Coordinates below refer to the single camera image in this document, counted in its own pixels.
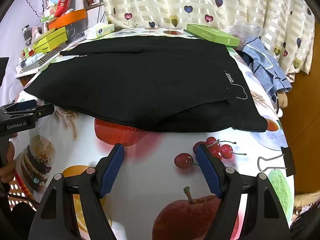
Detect person's dark clothing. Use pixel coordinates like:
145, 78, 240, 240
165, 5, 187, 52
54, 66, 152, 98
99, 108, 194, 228
9, 202, 39, 240

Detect person's left hand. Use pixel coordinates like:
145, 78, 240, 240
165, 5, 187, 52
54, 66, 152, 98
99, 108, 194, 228
0, 141, 17, 183

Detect blue striped garment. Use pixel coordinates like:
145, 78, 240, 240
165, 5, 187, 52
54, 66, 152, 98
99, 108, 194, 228
241, 37, 293, 98

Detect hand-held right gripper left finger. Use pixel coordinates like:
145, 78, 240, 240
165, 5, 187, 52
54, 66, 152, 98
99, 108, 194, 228
28, 144, 125, 240

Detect wooden cabinet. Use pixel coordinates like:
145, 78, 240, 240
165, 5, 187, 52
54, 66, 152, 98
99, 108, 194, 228
275, 52, 320, 195

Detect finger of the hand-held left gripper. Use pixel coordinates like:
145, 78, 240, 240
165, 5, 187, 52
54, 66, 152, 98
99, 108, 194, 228
2, 104, 55, 121
0, 99, 37, 113

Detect cream heart patterned curtain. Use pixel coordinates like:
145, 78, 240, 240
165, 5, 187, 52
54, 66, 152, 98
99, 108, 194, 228
100, 0, 316, 80

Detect clear plastic bag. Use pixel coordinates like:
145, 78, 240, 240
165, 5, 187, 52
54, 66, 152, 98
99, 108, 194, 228
226, 21, 263, 40

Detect black cable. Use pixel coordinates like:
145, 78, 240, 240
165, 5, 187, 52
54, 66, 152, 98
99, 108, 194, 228
6, 192, 40, 205

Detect black pants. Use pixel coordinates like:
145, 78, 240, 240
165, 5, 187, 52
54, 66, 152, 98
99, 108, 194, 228
24, 35, 268, 133

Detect perforated plastic stool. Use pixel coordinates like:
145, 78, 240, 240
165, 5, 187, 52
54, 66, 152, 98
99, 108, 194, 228
9, 170, 52, 207

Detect black binder clip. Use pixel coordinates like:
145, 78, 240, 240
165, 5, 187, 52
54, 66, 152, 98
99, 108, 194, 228
257, 146, 296, 177

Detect white tissue pack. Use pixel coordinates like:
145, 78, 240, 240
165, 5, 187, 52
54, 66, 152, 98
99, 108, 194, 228
84, 22, 115, 40

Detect flat green box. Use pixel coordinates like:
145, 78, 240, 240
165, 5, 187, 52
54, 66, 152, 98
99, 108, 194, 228
184, 23, 240, 47

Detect dark jar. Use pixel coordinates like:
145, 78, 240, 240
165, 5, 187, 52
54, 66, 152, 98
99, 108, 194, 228
22, 25, 33, 48

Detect black white striped tray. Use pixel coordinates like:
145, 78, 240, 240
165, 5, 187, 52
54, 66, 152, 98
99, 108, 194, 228
15, 40, 73, 78

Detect dark grey box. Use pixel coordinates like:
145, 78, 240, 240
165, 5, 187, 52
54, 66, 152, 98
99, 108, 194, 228
64, 21, 88, 47

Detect yellow green box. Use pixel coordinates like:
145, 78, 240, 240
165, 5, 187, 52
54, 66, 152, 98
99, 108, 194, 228
31, 27, 68, 54

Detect dark navy garment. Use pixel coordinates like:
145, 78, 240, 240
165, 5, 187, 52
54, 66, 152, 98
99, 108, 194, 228
236, 51, 253, 67

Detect fruit printed tablecloth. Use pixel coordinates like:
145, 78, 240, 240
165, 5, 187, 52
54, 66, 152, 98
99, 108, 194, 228
15, 27, 295, 240

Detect orange box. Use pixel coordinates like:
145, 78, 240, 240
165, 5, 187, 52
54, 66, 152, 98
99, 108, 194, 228
47, 9, 87, 30

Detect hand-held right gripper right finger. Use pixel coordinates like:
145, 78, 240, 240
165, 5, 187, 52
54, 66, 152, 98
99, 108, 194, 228
196, 144, 292, 240

